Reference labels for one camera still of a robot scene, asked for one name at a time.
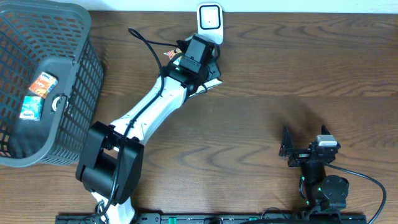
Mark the yellow white snack bag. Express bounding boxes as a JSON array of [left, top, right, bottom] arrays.
[[164, 36, 222, 99]]

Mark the teal tissue pack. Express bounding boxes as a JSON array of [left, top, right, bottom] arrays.
[[19, 96, 44, 121]]

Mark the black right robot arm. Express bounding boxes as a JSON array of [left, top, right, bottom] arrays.
[[279, 125, 349, 216]]

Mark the white barcode scanner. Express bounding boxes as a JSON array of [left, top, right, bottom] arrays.
[[197, 2, 224, 45]]

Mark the dark grey plastic basket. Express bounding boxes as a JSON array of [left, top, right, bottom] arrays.
[[1, 1, 104, 167]]

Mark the orange tissue pack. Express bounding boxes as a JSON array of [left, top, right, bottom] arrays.
[[29, 72, 58, 99]]

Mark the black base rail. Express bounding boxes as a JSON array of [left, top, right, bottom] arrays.
[[55, 213, 367, 224]]

